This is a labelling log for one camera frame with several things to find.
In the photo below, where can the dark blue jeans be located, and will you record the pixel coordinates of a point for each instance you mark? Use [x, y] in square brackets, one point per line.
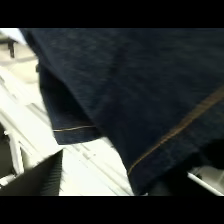
[133, 83]

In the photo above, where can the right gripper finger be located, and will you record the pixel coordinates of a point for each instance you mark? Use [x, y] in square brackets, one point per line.
[40, 178]

